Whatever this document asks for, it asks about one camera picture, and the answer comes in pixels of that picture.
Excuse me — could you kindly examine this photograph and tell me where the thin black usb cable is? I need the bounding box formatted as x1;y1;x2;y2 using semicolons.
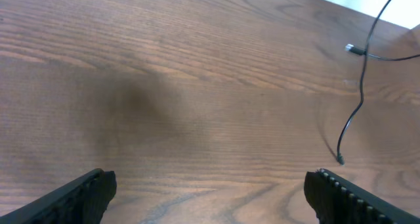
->
335;0;404;166

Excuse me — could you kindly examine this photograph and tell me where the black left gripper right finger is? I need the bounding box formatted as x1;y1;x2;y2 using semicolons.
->
304;168;419;224

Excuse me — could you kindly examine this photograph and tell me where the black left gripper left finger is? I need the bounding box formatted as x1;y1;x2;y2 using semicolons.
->
1;169;117;224

